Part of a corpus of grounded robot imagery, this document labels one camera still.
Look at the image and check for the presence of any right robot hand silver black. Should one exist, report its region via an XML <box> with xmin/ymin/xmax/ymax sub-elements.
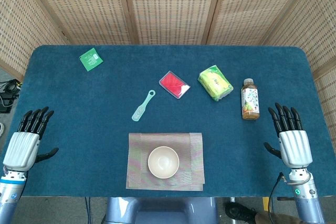
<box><xmin>264</xmin><ymin>102</ymin><xmax>313</xmax><ymax>169</ymax></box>

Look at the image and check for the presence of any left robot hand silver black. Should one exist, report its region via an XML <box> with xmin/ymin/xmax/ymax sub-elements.
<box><xmin>2</xmin><ymin>106</ymin><xmax>59</xmax><ymax>172</ymax></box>

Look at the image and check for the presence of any brown woven placemat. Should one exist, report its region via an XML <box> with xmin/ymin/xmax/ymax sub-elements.
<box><xmin>125</xmin><ymin>132</ymin><xmax>206</xmax><ymax>191</ymax></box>

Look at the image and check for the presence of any beige bowl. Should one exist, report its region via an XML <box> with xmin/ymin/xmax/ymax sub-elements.
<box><xmin>148</xmin><ymin>146</ymin><xmax>180</xmax><ymax>179</ymax></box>

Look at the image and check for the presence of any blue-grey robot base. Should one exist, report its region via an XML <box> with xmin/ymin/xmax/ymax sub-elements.
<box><xmin>103</xmin><ymin>197</ymin><xmax>218</xmax><ymax>224</ymax></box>

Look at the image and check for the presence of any blue table cloth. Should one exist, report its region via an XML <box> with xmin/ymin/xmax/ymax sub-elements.
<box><xmin>0</xmin><ymin>45</ymin><xmax>333</xmax><ymax>199</ymax></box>

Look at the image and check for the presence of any tea bottle with printed label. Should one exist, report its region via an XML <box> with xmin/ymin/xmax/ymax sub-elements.
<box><xmin>240</xmin><ymin>78</ymin><xmax>261</xmax><ymax>122</ymax></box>

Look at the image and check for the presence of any black shoe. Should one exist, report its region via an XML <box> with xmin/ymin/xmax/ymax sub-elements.
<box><xmin>225</xmin><ymin>200</ymin><xmax>257</xmax><ymax>222</ymax></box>

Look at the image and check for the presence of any yellow-green tissue pack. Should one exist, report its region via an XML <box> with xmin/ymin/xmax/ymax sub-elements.
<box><xmin>197</xmin><ymin>64</ymin><xmax>234</xmax><ymax>102</ymax></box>

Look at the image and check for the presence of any woven bamboo screen panel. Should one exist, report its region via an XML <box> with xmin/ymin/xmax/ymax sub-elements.
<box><xmin>22</xmin><ymin>0</ymin><xmax>134</xmax><ymax>46</ymax></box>
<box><xmin>122</xmin><ymin>0</ymin><xmax>226</xmax><ymax>46</ymax></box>
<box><xmin>262</xmin><ymin>0</ymin><xmax>336</xmax><ymax>141</ymax></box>
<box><xmin>0</xmin><ymin>0</ymin><xmax>66</xmax><ymax>80</ymax></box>
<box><xmin>206</xmin><ymin>0</ymin><xmax>314</xmax><ymax>46</ymax></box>

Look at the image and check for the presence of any green square sachet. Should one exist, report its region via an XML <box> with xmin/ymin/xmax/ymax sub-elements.
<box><xmin>79</xmin><ymin>47</ymin><xmax>104</xmax><ymax>72</ymax></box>

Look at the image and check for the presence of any mint green slotted paddle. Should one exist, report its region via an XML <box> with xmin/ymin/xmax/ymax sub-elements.
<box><xmin>131</xmin><ymin>90</ymin><xmax>156</xmax><ymax>122</ymax></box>

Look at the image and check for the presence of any red ink pad clear case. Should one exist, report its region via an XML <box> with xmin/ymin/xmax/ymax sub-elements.
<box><xmin>159</xmin><ymin>70</ymin><xmax>191</xmax><ymax>100</ymax></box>

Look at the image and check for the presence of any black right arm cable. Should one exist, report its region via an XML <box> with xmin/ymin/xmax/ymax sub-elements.
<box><xmin>268</xmin><ymin>172</ymin><xmax>287</xmax><ymax>224</ymax></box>

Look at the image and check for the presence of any black power strip with cables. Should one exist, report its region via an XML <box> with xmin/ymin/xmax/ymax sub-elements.
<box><xmin>0</xmin><ymin>78</ymin><xmax>22</xmax><ymax>113</ymax></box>

